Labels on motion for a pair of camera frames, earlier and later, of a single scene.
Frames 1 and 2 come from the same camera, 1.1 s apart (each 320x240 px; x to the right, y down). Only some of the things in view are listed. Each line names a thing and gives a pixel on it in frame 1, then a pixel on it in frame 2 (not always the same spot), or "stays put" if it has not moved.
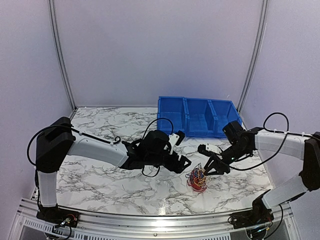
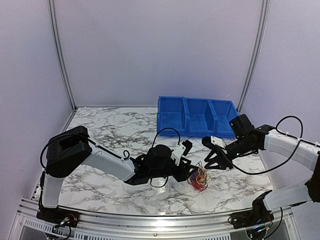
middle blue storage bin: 200,119 stays put
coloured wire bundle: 197,179 stays put
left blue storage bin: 174,108 stays put
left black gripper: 172,167 -> 183,175
